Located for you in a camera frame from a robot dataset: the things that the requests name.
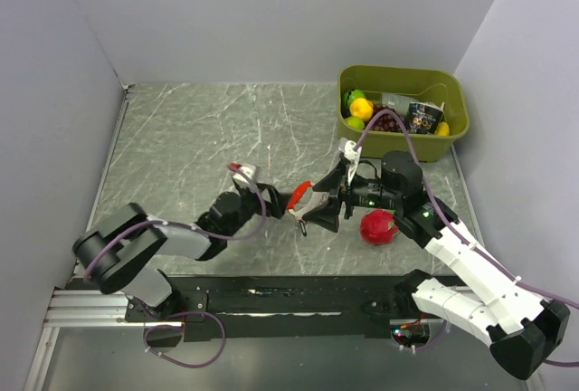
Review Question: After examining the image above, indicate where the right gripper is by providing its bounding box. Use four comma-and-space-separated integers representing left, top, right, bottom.
302, 160, 402, 231

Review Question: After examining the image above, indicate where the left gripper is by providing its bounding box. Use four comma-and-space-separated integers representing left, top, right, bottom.
223, 182, 292, 239

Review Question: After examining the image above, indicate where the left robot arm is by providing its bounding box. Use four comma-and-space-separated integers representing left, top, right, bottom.
72, 183, 291, 320

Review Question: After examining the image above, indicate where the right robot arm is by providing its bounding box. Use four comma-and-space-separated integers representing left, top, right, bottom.
289, 150, 572, 380

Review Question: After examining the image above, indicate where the red dragon fruit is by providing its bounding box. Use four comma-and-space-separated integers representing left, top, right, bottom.
359, 209, 399, 246

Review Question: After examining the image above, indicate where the green lime lower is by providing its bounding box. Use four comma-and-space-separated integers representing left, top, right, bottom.
346, 116, 365, 130

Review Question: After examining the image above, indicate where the green lime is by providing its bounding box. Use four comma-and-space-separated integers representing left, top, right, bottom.
346, 116, 365, 130
342, 89, 366, 109

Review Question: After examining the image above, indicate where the dark red grape bunch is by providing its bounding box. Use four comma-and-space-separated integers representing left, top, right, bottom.
365, 104, 402, 133

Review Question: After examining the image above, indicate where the yellow lemon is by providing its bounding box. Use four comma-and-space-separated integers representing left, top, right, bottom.
349, 98, 374, 121

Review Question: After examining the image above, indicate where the green lime upper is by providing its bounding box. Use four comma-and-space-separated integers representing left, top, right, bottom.
342, 89, 366, 109

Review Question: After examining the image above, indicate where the black drink carton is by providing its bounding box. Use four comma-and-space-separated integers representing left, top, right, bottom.
405, 101, 444, 135

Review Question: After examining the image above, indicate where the small yellow fruit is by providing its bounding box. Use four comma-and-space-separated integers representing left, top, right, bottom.
435, 121, 451, 137

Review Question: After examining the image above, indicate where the olive green plastic bin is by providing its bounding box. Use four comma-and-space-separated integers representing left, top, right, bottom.
337, 64, 470, 162

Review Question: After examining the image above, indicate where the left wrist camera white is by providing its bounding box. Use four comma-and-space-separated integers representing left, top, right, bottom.
228, 162, 261, 193

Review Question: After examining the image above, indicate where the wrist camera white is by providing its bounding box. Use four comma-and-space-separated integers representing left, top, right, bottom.
338, 138, 362, 186
228, 162, 261, 193

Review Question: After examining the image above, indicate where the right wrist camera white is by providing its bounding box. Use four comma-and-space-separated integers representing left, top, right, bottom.
338, 138, 362, 186

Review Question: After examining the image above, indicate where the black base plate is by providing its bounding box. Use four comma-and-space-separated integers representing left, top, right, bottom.
124, 275, 447, 342

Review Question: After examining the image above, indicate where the aluminium frame rail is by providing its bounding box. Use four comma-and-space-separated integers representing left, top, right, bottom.
25, 291, 544, 390

